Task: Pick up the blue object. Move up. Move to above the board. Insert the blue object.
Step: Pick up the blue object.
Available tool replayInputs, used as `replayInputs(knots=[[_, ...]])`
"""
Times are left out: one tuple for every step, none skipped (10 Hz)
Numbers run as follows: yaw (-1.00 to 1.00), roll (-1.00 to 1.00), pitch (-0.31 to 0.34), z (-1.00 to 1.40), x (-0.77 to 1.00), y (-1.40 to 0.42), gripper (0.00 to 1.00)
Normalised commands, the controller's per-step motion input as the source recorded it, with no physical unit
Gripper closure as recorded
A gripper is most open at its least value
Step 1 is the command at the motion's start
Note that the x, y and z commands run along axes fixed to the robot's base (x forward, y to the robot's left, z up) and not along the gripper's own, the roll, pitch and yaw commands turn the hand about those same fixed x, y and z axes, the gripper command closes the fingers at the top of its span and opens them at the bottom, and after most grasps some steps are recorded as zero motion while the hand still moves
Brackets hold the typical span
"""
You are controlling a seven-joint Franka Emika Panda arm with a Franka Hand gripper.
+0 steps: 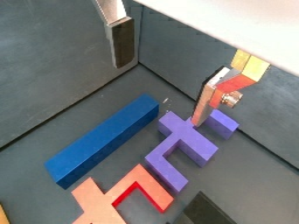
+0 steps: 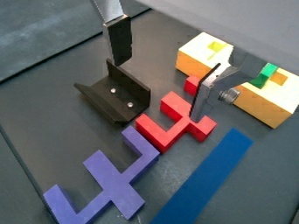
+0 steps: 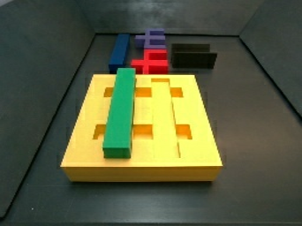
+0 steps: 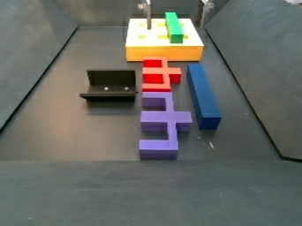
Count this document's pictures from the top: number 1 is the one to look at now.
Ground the purple puzzle block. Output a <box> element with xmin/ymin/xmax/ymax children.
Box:
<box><xmin>144</xmin><ymin>108</ymin><xmax>240</xmax><ymax>193</ymax></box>

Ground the silver red gripper right finger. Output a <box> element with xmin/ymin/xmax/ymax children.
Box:
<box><xmin>191</xmin><ymin>50</ymin><xmax>270</xmax><ymax>126</ymax></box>

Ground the black angle bracket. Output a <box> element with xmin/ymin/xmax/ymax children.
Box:
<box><xmin>172</xmin><ymin>192</ymin><xmax>238</xmax><ymax>224</ymax></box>

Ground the red puzzle block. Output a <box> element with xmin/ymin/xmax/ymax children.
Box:
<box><xmin>71</xmin><ymin>164</ymin><xmax>174</xmax><ymax>224</ymax></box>

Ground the long blue block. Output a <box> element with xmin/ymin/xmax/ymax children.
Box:
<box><xmin>44</xmin><ymin>94</ymin><xmax>159</xmax><ymax>189</ymax></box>

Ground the yellow board with holes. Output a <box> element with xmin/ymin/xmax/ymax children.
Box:
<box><xmin>0</xmin><ymin>205</ymin><xmax>11</xmax><ymax>224</ymax></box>

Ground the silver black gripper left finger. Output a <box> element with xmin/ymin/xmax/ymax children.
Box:
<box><xmin>92</xmin><ymin>0</ymin><xmax>135</xmax><ymax>68</ymax></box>

